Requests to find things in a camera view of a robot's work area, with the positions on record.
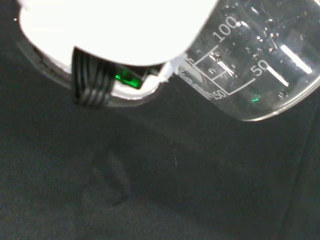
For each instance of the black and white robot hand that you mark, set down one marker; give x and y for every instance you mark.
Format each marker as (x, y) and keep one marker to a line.
(112, 27)

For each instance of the black bench cloth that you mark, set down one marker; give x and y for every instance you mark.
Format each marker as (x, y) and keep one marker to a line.
(175, 180)

